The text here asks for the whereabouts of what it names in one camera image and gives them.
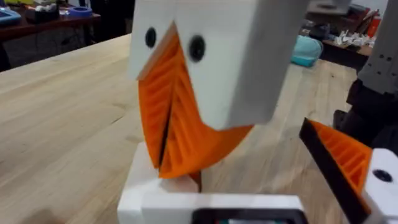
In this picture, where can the teal rounded object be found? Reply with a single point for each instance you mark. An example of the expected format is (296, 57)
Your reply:
(306, 51)

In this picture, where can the red orange bottle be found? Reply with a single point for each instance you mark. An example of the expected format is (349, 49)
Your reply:
(374, 26)

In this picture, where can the black box with clutter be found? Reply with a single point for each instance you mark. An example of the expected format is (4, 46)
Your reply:
(42, 13)

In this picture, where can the dark cluttered desk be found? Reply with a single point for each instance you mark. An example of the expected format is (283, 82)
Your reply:
(345, 54)

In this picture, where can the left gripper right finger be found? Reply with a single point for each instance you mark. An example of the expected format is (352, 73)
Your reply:
(354, 161)

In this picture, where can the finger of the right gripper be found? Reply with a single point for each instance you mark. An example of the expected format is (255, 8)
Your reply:
(154, 102)
(236, 62)

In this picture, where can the heap of white parts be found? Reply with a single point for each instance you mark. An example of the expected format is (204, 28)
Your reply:
(354, 39)

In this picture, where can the blue plastic tray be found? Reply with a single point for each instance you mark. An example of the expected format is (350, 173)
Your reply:
(7, 16)

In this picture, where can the blue tape roll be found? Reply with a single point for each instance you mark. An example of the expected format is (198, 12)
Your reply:
(80, 11)

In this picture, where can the dark wooden side table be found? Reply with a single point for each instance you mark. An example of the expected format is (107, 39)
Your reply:
(46, 26)

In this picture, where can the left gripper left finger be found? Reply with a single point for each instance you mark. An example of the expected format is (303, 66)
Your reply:
(136, 189)

